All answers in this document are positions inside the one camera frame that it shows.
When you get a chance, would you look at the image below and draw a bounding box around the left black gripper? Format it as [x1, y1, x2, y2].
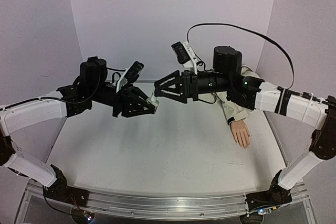
[90, 83, 159, 118]

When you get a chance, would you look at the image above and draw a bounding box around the white nail polish bottle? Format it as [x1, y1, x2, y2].
[146, 90, 160, 108]

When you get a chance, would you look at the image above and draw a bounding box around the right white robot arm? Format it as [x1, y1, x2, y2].
[154, 42, 335, 190]

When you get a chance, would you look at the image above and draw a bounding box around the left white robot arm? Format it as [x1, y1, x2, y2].
[1, 56, 159, 201]

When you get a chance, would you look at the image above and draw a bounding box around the beige jacket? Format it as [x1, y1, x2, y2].
[199, 65, 263, 126]

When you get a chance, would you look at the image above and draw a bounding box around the mannequin hand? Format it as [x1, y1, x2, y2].
[230, 120, 250, 150]

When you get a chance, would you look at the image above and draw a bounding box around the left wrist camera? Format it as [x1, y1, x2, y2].
[115, 61, 145, 93]

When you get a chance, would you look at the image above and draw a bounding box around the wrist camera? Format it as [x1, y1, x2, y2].
[115, 61, 145, 93]
[171, 41, 203, 74]

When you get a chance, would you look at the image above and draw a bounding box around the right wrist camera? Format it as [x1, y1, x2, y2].
[171, 41, 203, 74]

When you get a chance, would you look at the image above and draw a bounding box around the aluminium front rail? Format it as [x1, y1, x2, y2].
[23, 186, 313, 224]

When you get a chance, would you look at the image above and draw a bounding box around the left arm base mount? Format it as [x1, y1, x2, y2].
[43, 164, 89, 210]

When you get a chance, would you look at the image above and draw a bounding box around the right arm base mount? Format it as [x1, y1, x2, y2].
[245, 170, 292, 213]

